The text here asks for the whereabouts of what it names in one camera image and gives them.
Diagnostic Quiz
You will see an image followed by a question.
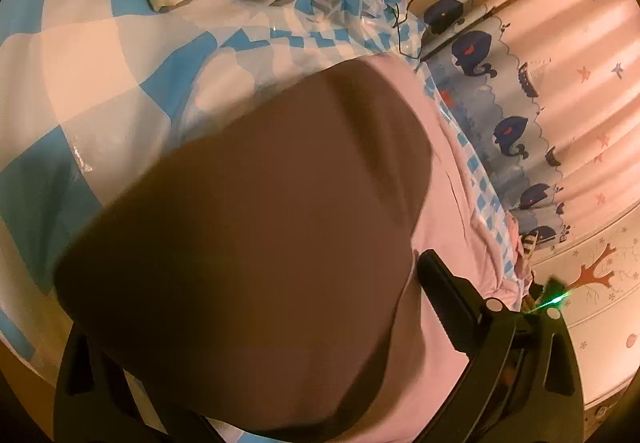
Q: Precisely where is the pink and brown jacket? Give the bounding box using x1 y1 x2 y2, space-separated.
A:
54 55 521 442

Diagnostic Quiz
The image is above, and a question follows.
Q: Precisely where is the blue white checkered bed sheet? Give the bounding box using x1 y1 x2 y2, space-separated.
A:
0 0 522 443

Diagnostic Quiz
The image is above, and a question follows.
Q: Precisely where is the pink whale pattern curtain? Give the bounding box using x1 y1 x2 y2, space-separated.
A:
416 0 639 248

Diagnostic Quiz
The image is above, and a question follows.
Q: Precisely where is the black charging cable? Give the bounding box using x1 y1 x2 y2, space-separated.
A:
389 0 442 62

